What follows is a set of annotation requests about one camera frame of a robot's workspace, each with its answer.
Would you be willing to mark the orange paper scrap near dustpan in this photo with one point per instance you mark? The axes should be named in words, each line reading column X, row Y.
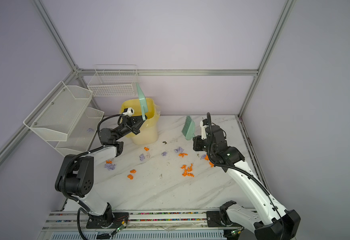
column 183, row 155

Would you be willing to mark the green hand brush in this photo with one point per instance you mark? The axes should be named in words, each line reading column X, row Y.
column 189, row 129

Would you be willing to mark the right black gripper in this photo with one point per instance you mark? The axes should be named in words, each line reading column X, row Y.
column 196, row 140

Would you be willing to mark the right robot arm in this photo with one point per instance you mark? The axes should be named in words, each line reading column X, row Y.
column 247, row 186

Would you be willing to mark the orange scrap cluster right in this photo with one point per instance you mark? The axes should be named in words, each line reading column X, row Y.
column 187, row 170

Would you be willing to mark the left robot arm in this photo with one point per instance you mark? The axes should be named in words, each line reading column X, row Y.
column 75, row 179

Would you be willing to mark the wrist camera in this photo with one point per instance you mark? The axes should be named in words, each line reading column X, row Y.
column 204, row 125
column 128, row 112

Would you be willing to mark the purple paper scrap centre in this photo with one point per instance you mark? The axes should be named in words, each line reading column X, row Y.
column 179, row 150

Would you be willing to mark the upper white mesh shelf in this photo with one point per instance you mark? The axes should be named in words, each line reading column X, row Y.
column 55, row 118

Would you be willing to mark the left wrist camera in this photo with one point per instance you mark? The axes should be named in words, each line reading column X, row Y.
column 128, row 112

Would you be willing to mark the cream trash bin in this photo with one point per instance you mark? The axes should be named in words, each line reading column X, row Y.
column 148, row 131

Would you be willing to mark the white wire wall basket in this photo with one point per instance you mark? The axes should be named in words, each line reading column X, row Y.
column 114, row 81

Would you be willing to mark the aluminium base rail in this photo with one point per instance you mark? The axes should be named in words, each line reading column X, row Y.
column 142, row 225

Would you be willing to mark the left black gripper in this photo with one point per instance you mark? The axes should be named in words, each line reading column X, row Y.
column 132, row 123

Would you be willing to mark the orange scraps left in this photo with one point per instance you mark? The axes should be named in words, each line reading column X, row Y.
column 130, row 176

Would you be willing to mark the orange scraps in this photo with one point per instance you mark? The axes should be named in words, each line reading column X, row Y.
column 130, row 176
column 205, row 157

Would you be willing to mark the green dustpan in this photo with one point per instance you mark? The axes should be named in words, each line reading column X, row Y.
column 142, row 101

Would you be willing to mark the white mesh shelf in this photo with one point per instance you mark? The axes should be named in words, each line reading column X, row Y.
column 55, row 118
column 80, row 140

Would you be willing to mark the lower white mesh shelf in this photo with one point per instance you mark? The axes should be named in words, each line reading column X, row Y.
column 80, row 140

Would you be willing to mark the orange scraps far right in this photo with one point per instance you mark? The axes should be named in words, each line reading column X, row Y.
column 205, row 157

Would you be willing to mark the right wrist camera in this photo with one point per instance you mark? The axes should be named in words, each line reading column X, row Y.
column 204, row 125

